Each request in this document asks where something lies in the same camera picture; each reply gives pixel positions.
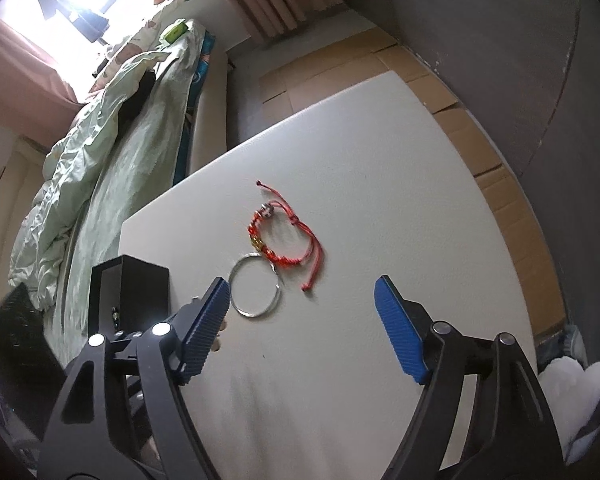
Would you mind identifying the grey wardrobe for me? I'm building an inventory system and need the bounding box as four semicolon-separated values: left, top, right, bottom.
324;0;600;343

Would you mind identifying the white low table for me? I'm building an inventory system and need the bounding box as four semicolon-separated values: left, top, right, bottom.
120;70;542;480

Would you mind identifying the green packet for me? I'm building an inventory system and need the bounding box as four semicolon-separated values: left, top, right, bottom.
160;19;189;44

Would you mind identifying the white fluffy slipper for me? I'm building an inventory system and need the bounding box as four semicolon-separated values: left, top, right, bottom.
539;359;600;442

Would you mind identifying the bear print seat cushion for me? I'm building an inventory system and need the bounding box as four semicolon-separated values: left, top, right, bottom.
89;0;217;92

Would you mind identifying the black cloth item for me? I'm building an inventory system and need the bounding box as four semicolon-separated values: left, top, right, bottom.
119;72;159;127

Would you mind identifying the red string bracelet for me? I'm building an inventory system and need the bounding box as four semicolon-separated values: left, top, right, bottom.
248;178;326;294

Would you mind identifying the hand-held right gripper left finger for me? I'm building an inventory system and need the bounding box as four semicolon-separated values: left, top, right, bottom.
35;276;231;480

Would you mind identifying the light green quilt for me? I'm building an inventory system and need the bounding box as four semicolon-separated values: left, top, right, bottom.
7;49;192;307

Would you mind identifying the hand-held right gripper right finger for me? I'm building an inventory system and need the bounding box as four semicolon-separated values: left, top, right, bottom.
374;275;566;480

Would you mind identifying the black box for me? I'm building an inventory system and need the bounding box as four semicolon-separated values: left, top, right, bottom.
89;254;171;335

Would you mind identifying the silver bangle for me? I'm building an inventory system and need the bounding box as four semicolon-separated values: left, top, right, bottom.
228;252;285;319

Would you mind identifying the green bed sheet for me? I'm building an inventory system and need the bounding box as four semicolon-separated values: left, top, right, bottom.
57;19;207;363

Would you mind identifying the cream padded headboard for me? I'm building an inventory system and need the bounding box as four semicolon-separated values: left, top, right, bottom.
0;129;47;243

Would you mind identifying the blue denim cloth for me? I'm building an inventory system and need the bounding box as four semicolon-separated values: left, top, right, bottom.
536;324;587;367

